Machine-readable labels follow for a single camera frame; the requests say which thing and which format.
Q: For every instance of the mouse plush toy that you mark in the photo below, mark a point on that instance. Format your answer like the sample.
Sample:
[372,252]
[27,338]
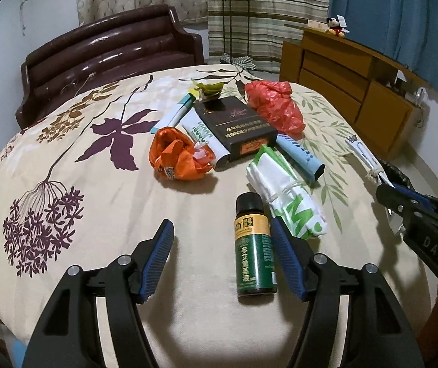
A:
[336,27]

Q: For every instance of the white toothbrush pack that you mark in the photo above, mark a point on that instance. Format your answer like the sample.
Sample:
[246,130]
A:
[362,154]

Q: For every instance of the white router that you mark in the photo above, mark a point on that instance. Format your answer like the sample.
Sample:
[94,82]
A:
[419,96]

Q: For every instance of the dark brown leather sofa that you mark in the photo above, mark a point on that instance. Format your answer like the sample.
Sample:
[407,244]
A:
[107,42]

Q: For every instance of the white green plastic bag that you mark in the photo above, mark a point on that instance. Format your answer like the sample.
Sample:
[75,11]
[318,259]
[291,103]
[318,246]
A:
[280,176]

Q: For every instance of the cream floral tablecloth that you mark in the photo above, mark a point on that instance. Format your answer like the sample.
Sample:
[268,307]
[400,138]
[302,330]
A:
[88,199]

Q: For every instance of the blue curtain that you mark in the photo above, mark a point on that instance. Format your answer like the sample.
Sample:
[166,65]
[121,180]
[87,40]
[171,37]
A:
[395,11]

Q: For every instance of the checked cloth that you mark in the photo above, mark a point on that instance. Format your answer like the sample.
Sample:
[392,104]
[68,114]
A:
[240,61]

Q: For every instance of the striped curtain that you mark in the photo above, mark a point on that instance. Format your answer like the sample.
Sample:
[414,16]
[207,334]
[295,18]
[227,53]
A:
[269,15]

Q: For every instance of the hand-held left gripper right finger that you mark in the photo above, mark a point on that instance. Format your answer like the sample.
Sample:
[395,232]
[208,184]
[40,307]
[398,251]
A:
[286,257]

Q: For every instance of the orange plastic bag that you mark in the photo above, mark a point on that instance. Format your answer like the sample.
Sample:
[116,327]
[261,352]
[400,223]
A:
[177,157]

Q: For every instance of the black metal plant stand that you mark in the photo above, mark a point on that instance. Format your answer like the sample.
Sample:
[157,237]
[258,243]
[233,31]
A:
[223,27]

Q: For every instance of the flat white box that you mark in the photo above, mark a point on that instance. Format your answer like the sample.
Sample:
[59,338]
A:
[316,25]

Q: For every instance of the wooden cabinet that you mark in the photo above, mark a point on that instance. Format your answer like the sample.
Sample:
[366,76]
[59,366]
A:
[341,84]

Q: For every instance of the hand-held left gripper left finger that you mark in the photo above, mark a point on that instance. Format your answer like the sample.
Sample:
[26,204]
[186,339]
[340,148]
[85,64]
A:
[157,260]

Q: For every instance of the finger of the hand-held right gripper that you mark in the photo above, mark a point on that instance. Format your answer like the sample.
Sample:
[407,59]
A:
[414,196]
[395,201]

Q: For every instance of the dark brown carton box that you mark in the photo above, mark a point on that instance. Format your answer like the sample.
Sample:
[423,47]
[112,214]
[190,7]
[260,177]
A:
[234,122]

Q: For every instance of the yellow green wrapper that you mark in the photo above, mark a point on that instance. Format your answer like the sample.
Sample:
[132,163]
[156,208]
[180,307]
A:
[211,89]

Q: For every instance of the red plastic bag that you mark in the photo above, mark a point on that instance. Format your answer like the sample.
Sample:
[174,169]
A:
[272,103]

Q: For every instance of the green glass bottle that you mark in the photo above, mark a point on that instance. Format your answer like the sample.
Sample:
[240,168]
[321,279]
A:
[253,257]

